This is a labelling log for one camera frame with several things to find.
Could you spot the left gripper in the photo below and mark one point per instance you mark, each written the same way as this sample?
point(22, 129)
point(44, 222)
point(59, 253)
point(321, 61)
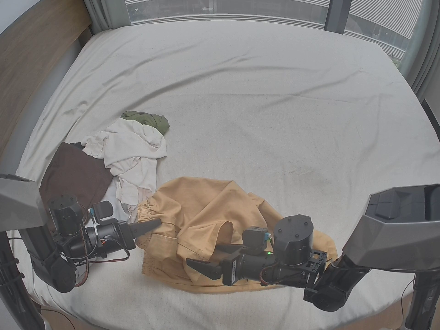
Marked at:
point(110, 237)

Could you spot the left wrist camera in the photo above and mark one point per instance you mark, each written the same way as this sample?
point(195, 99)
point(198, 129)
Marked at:
point(102, 211)

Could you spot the grey-green curtain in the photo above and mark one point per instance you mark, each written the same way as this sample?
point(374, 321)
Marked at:
point(99, 2)
point(424, 46)

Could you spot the brown garment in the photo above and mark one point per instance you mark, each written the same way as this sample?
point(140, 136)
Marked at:
point(75, 174)

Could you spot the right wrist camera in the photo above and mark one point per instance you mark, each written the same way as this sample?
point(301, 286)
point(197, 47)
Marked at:
point(255, 238)

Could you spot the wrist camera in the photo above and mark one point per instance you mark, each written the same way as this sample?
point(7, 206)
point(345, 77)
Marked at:
point(102, 211)
point(255, 238)

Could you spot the window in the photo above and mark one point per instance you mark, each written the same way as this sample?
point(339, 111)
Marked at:
point(240, 2)

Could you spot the cream garment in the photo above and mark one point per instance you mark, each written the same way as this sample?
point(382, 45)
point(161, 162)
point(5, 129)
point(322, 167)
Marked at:
point(130, 150)

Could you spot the tan shorts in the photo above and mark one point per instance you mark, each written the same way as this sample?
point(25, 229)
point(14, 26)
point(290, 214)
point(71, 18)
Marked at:
point(206, 211)

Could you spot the black garment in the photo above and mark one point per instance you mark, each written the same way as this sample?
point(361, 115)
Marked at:
point(79, 145)

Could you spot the bed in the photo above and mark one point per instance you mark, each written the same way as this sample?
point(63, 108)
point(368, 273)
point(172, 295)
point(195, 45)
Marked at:
point(247, 95)

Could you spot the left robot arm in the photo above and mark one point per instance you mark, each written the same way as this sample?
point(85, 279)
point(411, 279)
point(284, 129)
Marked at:
point(20, 201)

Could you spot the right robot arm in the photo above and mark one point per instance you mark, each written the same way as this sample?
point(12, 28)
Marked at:
point(395, 225)

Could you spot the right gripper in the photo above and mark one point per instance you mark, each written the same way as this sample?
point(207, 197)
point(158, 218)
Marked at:
point(251, 268)

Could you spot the olive green garment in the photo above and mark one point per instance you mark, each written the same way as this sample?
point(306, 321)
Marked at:
point(151, 119)

